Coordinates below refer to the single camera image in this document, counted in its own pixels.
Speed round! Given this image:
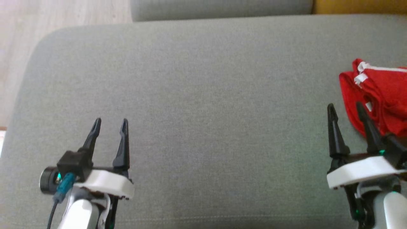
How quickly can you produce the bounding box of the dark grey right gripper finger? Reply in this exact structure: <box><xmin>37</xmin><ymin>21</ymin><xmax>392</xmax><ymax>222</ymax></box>
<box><xmin>355</xmin><ymin>102</ymin><xmax>386</xmax><ymax>155</ymax></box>
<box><xmin>327</xmin><ymin>103</ymin><xmax>350</xmax><ymax>159</ymax></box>

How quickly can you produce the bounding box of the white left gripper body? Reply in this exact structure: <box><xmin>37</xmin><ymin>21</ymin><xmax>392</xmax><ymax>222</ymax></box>
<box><xmin>73</xmin><ymin>167</ymin><xmax>135</xmax><ymax>201</ymax></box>

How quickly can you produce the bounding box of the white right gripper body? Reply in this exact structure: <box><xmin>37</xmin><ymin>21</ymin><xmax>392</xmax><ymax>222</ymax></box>
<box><xmin>327</xmin><ymin>153</ymin><xmax>407</xmax><ymax>190</ymax></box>

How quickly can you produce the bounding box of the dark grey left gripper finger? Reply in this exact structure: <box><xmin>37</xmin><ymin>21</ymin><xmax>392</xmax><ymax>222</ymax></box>
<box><xmin>78</xmin><ymin>118</ymin><xmax>102</xmax><ymax>169</ymax></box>
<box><xmin>113</xmin><ymin>118</ymin><xmax>130</xmax><ymax>171</ymax></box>

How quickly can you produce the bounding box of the red Bulls 23 jersey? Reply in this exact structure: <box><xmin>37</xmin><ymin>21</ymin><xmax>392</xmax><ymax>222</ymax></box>
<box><xmin>339</xmin><ymin>72</ymin><xmax>407</xmax><ymax>138</ymax></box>

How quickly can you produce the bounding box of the grey fabric sofa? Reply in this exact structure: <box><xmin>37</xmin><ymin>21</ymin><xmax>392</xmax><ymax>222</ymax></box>
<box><xmin>0</xmin><ymin>0</ymin><xmax>407</xmax><ymax>229</ymax></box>

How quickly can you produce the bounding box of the yellow sofa section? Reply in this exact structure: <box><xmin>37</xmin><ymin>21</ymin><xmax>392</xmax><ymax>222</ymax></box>
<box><xmin>313</xmin><ymin>0</ymin><xmax>407</xmax><ymax>15</ymax></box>

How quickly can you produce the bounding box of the thin black cable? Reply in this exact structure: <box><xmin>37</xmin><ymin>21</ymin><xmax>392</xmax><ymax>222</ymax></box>
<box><xmin>47</xmin><ymin>200</ymin><xmax>59</xmax><ymax>229</ymax></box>

